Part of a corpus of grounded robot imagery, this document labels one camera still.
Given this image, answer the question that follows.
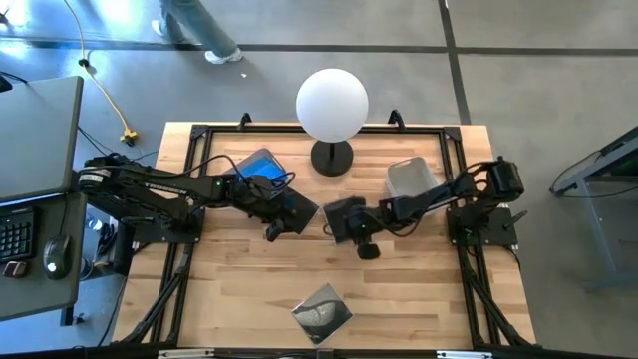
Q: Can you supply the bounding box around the grey plastic bin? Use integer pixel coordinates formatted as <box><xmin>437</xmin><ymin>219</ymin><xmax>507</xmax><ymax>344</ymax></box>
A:
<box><xmin>386</xmin><ymin>156</ymin><xmax>440</xmax><ymax>199</ymax></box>
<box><xmin>221</xmin><ymin>148</ymin><xmax>296</xmax><ymax>193</ymax></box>

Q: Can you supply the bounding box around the grey metal table frame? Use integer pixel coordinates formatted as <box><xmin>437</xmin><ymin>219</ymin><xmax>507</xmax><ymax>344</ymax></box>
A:
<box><xmin>549</xmin><ymin>127</ymin><xmax>638</xmax><ymax>293</ymax></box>

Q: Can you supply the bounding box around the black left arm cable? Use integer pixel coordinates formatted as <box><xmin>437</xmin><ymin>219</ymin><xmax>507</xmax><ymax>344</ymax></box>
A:
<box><xmin>181</xmin><ymin>153</ymin><xmax>298</xmax><ymax>193</ymax></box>

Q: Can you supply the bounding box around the white globe table lamp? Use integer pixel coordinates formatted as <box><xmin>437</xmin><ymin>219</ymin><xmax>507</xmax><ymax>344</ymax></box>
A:
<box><xmin>294</xmin><ymin>68</ymin><xmax>370</xmax><ymax>179</ymax></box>

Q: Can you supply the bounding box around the blue jewel case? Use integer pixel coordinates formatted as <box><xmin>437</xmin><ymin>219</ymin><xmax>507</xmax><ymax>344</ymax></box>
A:
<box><xmin>237</xmin><ymin>155</ymin><xmax>289</xmax><ymax>183</ymax></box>

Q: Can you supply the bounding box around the black aluminium table frame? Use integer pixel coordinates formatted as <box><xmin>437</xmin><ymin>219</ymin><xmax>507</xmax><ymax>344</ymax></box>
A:
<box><xmin>113</xmin><ymin>122</ymin><xmax>535</xmax><ymax>350</ymax></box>

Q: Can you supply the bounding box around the black computer mouse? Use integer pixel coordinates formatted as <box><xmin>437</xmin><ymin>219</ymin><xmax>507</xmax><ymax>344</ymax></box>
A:
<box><xmin>42</xmin><ymin>233</ymin><xmax>73</xmax><ymax>280</ymax></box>

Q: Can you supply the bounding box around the black jewel case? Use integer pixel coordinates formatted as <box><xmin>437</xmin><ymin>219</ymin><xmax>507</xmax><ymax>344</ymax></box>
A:
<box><xmin>291</xmin><ymin>282</ymin><xmax>354</xmax><ymax>346</ymax></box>
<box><xmin>281</xmin><ymin>187</ymin><xmax>320</xmax><ymax>235</ymax></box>
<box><xmin>322</xmin><ymin>196</ymin><xmax>368</xmax><ymax>244</ymax></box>

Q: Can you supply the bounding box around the small dark red object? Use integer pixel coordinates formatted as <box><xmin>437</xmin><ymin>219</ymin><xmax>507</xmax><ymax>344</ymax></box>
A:
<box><xmin>2</xmin><ymin>260</ymin><xmax>29</xmax><ymax>279</ymax></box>

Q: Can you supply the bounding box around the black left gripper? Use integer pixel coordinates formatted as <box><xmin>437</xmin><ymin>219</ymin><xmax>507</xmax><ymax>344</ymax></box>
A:
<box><xmin>233</xmin><ymin>175</ymin><xmax>288</xmax><ymax>243</ymax></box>

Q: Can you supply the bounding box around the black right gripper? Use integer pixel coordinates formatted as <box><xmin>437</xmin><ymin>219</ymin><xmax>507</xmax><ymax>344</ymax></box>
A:
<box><xmin>348</xmin><ymin>201</ymin><xmax>385</xmax><ymax>261</ymax></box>

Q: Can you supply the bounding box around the black keyboard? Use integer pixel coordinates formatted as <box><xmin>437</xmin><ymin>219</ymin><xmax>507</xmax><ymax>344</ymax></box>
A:
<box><xmin>0</xmin><ymin>206</ymin><xmax>36</xmax><ymax>264</ymax></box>

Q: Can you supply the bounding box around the person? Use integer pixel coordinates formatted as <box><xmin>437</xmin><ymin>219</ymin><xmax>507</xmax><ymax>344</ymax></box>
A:
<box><xmin>149</xmin><ymin>0</ymin><xmax>245</xmax><ymax>65</ymax></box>

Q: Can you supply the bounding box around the grey raised desk shelf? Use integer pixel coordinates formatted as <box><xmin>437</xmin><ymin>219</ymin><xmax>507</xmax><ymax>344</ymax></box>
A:
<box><xmin>0</xmin><ymin>75</ymin><xmax>85</xmax><ymax>203</ymax></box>

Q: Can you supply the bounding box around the silver metal bracket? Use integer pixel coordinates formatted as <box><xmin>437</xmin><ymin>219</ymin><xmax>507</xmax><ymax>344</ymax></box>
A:
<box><xmin>158</xmin><ymin>348</ymin><xmax>215</xmax><ymax>359</ymax></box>
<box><xmin>437</xmin><ymin>350</ymin><xmax>493</xmax><ymax>359</ymax></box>

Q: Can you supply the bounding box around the yellow extension cable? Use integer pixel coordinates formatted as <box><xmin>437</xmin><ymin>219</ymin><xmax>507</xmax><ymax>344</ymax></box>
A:
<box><xmin>62</xmin><ymin>0</ymin><xmax>141</xmax><ymax>147</ymax></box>

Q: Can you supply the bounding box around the grey desk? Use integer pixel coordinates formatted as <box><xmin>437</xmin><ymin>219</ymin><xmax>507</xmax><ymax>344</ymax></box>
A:
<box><xmin>0</xmin><ymin>191</ymin><xmax>89</xmax><ymax>323</ymax></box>

